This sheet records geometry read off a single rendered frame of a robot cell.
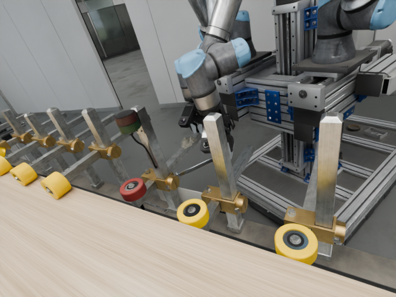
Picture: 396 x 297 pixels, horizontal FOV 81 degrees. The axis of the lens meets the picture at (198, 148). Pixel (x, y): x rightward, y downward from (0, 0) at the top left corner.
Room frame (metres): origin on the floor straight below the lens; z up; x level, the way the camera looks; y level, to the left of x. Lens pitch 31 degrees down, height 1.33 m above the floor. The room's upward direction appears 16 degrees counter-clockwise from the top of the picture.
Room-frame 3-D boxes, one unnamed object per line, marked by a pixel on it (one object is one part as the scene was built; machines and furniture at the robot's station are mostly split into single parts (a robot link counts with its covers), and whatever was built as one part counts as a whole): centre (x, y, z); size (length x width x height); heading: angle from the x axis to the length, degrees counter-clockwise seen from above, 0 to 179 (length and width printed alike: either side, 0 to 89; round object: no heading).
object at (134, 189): (0.61, 0.24, 0.85); 0.08 x 0.08 x 0.11
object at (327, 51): (0.89, -0.61, 1.09); 0.15 x 0.15 x 0.10
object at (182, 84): (0.96, -0.04, 1.12); 0.09 x 0.08 x 0.11; 153
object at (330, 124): (0.36, -0.25, 0.88); 0.04 x 0.04 x 0.48; 52
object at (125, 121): (0.63, 0.17, 1.12); 0.06 x 0.06 x 0.02
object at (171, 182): (0.68, 0.16, 0.84); 0.14 x 0.06 x 0.05; 52
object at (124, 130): (0.63, 0.17, 1.10); 0.06 x 0.06 x 0.02
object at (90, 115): (0.82, 0.34, 0.89); 0.04 x 0.04 x 0.48; 52
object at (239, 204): (0.52, -0.04, 0.82); 0.14 x 0.06 x 0.05; 52
